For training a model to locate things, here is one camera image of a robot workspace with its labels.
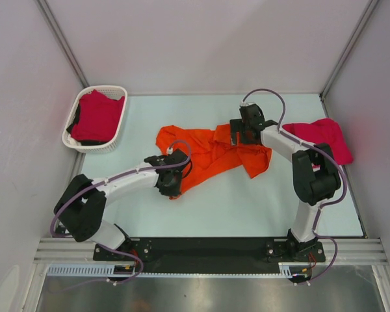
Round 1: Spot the magenta shirt in basket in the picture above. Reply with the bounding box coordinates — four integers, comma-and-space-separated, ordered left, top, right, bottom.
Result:
66, 90, 125, 146

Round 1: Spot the aluminium frame rail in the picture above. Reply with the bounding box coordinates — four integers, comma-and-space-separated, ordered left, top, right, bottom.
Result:
33, 238, 388, 265

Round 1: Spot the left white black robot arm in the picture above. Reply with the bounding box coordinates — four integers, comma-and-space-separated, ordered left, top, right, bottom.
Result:
54, 149, 193, 260

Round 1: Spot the left aluminium corner post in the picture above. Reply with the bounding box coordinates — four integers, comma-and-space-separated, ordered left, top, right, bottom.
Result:
34, 0, 90, 88

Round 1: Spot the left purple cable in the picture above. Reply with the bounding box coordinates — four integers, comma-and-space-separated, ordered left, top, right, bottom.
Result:
49, 139, 146, 289

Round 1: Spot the right aluminium corner post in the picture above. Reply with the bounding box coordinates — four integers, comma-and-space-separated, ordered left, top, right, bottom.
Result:
319, 0, 381, 101

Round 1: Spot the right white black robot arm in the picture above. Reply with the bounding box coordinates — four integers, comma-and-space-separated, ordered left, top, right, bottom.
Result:
229, 103, 341, 261

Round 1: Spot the white plastic basket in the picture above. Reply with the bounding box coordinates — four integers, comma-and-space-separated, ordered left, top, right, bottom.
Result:
62, 85, 127, 153

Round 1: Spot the purple cable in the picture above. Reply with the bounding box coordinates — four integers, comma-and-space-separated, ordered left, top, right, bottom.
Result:
49, 139, 146, 289
240, 88, 348, 287

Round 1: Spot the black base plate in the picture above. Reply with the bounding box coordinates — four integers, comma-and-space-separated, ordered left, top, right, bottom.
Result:
93, 236, 326, 276

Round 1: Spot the folded magenta t shirt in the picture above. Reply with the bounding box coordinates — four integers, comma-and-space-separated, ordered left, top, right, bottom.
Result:
283, 118, 354, 165

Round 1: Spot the black shirt in basket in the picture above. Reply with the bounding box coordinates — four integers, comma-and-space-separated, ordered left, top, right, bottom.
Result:
66, 105, 112, 146

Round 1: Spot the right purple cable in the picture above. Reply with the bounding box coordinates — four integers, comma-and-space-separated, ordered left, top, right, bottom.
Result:
240, 88, 348, 287

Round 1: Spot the orange t shirt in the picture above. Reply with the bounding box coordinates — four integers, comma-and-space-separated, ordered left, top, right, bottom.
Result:
156, 123, 272, 194

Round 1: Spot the white slotted cable duct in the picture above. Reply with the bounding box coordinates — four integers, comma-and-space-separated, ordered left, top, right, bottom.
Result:
47, 264, 306, 278

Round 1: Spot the aluminium corner post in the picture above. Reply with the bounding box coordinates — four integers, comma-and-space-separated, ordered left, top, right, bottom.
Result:
319, 0, 381, 101
34, 0, 90, 88

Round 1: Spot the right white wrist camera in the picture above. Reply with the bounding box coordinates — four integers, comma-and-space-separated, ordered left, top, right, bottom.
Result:
240, 101, 255, 107

